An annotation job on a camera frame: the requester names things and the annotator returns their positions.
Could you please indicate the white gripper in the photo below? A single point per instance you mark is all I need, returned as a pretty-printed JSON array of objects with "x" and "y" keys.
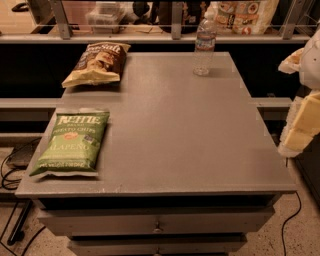
[{"x": 311, "y": 65}]

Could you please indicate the green jalapeno chip bag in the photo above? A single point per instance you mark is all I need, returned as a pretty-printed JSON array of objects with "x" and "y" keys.
[{"x": 74, "y": 143}]

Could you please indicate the colourful snack bag on shelf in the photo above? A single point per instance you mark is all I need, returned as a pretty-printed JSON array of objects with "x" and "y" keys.
[{"x": 251, "y": 17}]

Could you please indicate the dark bag on shelf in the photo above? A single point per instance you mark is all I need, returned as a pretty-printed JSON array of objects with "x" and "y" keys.
[{"x": 191, "y": 14}]

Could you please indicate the brown sea salt chip bag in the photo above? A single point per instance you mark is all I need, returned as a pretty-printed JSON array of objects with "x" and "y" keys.
[{"x": 100, "y": 63}]

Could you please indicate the clear plastic water bottle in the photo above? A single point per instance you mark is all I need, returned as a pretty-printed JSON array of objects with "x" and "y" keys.
[{"x": 204, "y": 46}]

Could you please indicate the grey drawer cabinet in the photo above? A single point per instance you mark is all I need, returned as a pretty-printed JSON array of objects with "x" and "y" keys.
[{"x": 173, "y": 140}]

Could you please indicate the upper grey drawer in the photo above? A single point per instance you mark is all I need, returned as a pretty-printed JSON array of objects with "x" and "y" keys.
[{"x": 154, "y": 221}]

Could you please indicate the grey drawer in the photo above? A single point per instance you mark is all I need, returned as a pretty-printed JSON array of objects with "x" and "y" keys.
[
  {"x": 154, "y": 221},
  {"x": 157, "y": 245}
]

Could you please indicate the clear plastic container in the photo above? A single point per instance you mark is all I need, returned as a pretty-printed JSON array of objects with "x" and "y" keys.
[{"x": 106, "y": 17}]

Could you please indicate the lower grey drawer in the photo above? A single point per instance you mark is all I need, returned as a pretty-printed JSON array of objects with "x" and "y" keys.
[{"x": 157, "y": 245}]

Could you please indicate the metal shelf rail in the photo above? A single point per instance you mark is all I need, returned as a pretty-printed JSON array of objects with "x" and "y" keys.
[{"x": 64, "y": 22}]

